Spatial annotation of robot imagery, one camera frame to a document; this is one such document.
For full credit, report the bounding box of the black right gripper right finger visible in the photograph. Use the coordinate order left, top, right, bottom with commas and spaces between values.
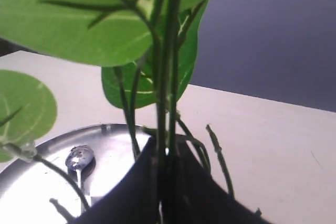
162, 134, 268, 223

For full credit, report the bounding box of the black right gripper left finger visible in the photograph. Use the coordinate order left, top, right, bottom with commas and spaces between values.
76, 137, 159, 224

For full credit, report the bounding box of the stainless steel spoon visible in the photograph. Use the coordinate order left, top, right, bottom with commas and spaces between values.
65, 145, 96, 213

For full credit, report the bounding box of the red artificial anthurium flower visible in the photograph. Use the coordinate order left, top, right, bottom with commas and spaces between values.
1, 0, 208, 223

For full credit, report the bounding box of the round stainless steel plate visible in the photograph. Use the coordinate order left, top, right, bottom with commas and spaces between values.
1, 124, 134, 223

